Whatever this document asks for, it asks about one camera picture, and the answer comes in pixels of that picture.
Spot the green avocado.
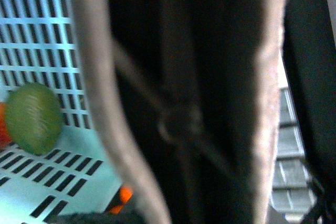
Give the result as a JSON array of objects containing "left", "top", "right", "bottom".
[{"left": 5, "top": 82, "right": 64, "bottom": 155}]

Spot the teal plastic shopping basket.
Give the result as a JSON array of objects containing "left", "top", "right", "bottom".
[{"left": 1, "top": 0, "right": 122, "bottom": 223}]

